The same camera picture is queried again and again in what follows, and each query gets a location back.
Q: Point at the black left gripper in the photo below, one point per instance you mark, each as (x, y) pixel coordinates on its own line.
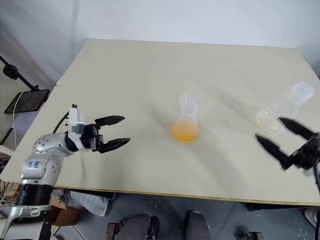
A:
(91, 138)

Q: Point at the crumpled clear plastic bag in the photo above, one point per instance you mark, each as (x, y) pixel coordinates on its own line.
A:
(90, 202)

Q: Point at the brown cardboard box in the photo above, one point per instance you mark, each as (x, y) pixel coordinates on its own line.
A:
(65, 216)

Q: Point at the white shoe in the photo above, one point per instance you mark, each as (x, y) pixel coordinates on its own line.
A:
(312, 217)

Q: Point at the small clear conical flask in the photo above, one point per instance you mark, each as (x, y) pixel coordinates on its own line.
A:
(186, 130)

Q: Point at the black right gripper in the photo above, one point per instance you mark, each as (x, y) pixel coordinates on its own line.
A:
(308, 155)

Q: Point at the large clear conical flask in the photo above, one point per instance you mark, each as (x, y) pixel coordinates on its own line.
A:
(270, 120)

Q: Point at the dark grey rounded shape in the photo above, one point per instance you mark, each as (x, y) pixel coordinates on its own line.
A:
(198, 225)
(138, 226)

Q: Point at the black table frame bar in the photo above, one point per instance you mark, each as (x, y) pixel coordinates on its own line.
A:
(275, 207)

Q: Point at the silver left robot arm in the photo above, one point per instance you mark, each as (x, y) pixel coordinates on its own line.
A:
(42, 160)

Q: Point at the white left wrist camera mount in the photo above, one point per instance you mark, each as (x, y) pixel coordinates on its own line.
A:
(75, 125)

